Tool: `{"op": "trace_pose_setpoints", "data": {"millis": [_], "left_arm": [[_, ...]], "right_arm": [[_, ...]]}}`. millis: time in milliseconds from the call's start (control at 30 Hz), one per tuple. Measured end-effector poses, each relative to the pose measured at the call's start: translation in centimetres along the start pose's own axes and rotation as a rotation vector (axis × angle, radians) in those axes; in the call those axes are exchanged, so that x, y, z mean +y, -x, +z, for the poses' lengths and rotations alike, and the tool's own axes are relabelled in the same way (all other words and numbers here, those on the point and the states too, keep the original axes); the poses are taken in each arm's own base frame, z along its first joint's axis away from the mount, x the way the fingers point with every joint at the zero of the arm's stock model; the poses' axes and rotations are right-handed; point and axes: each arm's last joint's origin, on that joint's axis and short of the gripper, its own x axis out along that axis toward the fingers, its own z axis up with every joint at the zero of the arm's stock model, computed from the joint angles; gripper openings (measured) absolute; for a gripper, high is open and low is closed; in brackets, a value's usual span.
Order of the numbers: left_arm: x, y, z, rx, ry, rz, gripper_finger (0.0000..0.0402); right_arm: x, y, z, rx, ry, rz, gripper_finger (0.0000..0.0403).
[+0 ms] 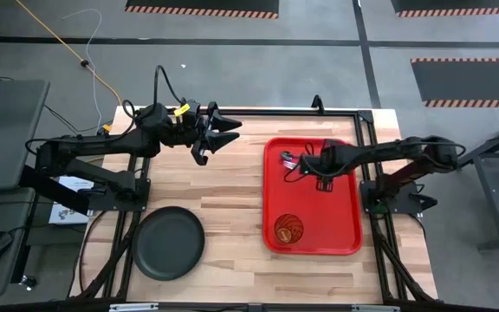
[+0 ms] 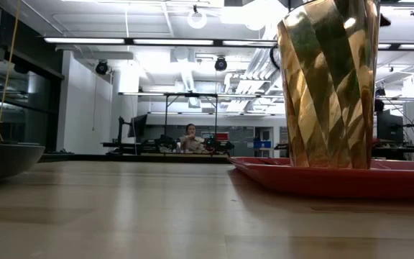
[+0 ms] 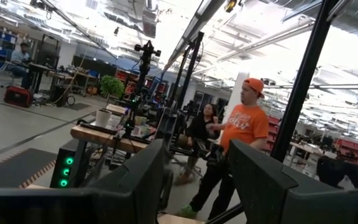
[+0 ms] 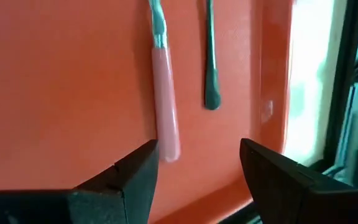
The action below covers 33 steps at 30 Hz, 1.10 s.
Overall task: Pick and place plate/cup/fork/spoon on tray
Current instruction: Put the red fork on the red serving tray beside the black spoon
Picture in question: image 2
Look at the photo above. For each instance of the amber faceted plastic cup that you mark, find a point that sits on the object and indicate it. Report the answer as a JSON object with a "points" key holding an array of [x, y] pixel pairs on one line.
{"points": [[329, 90]]}

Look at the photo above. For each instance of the red plastic tray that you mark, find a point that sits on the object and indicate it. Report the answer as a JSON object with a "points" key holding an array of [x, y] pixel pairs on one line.
{"points": [[336, 181]]}

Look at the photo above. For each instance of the red sign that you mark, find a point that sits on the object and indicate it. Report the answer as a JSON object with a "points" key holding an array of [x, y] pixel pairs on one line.
{"points": [[222, 136]]}

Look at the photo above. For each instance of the person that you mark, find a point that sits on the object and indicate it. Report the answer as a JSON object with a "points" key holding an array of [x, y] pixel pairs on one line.
{"points": [[191, 140]]}

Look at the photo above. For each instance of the blue box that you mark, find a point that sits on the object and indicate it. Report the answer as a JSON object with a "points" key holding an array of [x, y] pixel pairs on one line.
{"points": [[262, 144]]}

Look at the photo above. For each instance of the black ceiling spotlight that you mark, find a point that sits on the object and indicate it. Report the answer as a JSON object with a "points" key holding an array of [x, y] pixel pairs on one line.
{"points": [[101, 67], [220, 64]]}

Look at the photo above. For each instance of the black computer monitor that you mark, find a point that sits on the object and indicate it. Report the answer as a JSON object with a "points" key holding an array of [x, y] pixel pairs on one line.
{"points": [[137, 126], [390, 126]]}

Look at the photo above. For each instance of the black desk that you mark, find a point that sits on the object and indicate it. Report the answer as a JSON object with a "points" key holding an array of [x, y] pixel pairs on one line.
{"points": [[135, 145], [397, 151]]}

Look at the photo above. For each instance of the long ceiling light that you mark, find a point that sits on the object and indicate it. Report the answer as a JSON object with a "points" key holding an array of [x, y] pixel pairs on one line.
{"points": [[250, 43], [384, 46], [85, 40], [173, 41]]}

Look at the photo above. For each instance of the grey bowl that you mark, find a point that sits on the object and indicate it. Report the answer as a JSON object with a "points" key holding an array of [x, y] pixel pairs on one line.
{"points": [[2, 158]]}

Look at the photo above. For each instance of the black station frame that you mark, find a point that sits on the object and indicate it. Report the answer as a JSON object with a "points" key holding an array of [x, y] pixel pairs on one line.
{"points": [[166, 115]]}

